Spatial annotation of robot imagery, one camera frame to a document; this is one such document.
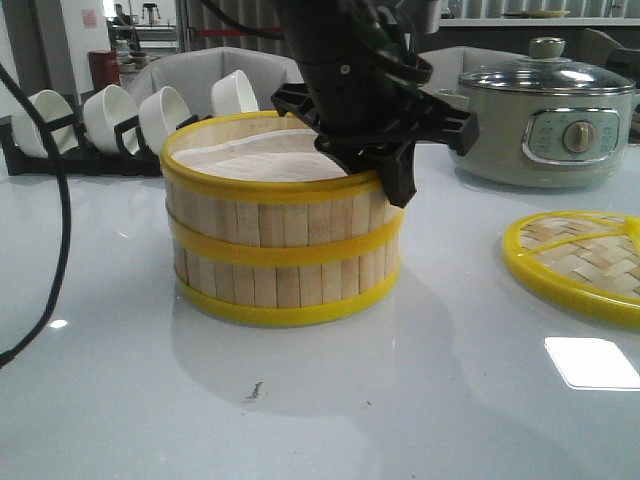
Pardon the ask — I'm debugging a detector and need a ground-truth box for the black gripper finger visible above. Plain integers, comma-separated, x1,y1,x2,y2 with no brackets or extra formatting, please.
375,142,416,208

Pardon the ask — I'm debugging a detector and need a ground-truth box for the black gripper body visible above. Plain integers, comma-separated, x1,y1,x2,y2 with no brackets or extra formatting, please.
271,83,479,174

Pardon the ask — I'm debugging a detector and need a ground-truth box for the bamboo steamer tier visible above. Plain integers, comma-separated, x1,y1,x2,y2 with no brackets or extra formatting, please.
161,111,402,267
173,237,400,327

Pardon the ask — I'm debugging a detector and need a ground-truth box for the woven bamboo steamer lid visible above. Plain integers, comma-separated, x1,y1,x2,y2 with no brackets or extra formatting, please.
502,210,639,329

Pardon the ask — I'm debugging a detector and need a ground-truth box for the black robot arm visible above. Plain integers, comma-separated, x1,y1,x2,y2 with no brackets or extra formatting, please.
272,1,479,207

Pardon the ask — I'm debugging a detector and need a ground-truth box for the grey chair right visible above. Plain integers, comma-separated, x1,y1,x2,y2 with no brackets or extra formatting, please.
419,46,524,94

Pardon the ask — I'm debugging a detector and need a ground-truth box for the grey chair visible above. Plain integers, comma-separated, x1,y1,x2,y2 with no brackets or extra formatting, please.
419,46,524,94
125,47,303,117

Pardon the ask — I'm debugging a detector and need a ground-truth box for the white cloth liner left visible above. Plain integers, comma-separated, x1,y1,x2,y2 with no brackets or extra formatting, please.
173,129,346,182

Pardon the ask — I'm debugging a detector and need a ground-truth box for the green electric cooking pot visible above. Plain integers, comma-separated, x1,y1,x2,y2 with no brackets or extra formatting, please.
436,87,639,189

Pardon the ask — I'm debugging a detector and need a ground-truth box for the glass pot lid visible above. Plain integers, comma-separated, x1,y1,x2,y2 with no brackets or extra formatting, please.
458,37,636,96

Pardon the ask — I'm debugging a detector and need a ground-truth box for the white bowl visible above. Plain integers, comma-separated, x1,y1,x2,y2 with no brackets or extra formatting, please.
211,70,259,117
83,84,138,154
139,86,192,155
11,89,81,159

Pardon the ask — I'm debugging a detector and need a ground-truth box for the dark counter with shelf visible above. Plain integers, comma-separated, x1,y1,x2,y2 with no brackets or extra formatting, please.
427,17,639,52

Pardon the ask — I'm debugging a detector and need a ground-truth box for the grey chair left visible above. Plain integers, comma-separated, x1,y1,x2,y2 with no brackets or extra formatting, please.
125,47,303,117

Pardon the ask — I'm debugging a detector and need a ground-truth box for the red barrier belt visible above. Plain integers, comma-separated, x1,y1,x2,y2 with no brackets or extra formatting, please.
193,28,283,40

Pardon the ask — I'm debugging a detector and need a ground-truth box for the black dish rack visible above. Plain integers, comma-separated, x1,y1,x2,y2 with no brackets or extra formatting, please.
1,114,162,177

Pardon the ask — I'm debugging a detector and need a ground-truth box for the red bin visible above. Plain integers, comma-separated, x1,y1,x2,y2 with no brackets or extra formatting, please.
88,50,121,93

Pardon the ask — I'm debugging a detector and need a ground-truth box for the white bowl far left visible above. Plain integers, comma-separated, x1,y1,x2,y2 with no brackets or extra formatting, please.
11,89,81,159

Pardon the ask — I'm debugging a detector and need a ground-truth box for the black cable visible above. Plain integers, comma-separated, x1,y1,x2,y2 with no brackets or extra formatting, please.
0,63,72,369

